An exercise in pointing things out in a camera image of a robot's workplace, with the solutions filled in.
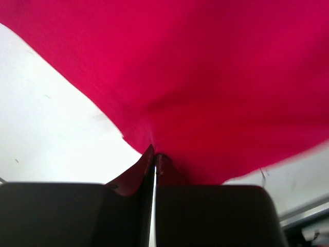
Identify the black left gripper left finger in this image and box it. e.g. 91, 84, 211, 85
1, 147, 155, 246

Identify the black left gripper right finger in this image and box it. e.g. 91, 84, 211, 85
155, 154, 287, 247

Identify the pink t-shirt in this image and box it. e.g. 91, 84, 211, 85
1, 1, 328, 185

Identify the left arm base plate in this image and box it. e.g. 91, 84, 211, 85
280, 195, 328, 246

